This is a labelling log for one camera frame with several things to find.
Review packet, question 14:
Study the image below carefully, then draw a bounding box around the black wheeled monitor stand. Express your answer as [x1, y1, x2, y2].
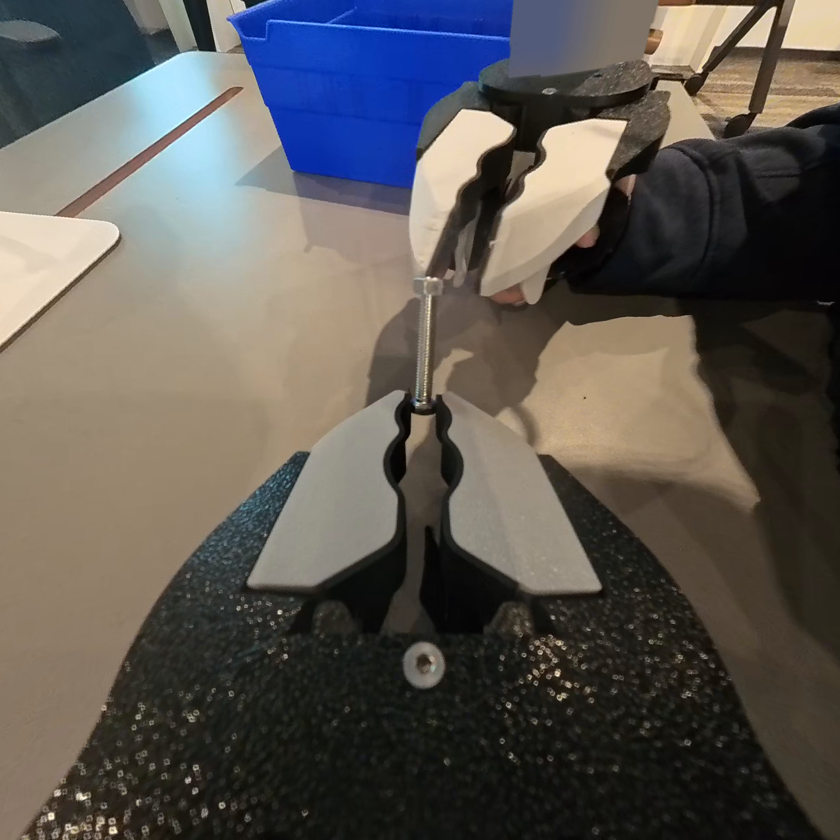
[682, 0, 791, 140]

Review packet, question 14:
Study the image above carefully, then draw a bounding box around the person's right hand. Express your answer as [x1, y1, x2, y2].
[491, 174, 635, 308]

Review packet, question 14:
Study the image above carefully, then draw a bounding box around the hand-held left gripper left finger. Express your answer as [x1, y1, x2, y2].
[247, 390, 409, 599]

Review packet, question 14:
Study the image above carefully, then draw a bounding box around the white document stand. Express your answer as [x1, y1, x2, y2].
[0, 211, 123, 353]

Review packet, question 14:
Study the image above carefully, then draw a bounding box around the blue plastic bin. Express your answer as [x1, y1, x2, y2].
[226, 0, 517, 193]

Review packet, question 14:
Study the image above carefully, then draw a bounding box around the grey round seat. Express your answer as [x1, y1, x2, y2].
[0, 20, 59, 46]

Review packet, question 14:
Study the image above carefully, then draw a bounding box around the person's right forearm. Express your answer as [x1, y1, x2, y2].
[567, 104, 840, 304]

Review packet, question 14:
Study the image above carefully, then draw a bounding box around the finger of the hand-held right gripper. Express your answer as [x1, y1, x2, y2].
[407, 107, 521, 279]
[472, 119, 626, 306]

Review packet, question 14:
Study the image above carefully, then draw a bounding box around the silver bolt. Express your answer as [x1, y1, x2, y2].
[408, 292, 439, 418]

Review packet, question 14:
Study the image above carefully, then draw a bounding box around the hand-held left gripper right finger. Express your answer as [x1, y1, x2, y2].
[436, 392, 603, 601]

